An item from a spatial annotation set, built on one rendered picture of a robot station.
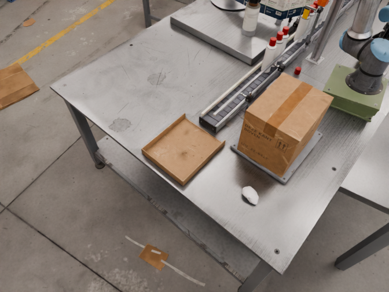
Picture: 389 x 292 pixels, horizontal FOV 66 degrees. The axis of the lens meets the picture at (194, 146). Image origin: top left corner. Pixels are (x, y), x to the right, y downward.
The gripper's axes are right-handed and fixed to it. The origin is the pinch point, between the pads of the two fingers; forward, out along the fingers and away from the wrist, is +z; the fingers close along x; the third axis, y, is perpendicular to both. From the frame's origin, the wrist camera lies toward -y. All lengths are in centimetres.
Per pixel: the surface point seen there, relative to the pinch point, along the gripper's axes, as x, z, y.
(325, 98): -15, -24, 81
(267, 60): -50, -8, 52
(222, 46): -82, 2, 40
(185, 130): -67, 4, 107
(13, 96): -259, 87, 103
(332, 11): -31.0, -25.0, 17.6
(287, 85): -31, -24, 82
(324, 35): -30.2, -11.4, 17.9
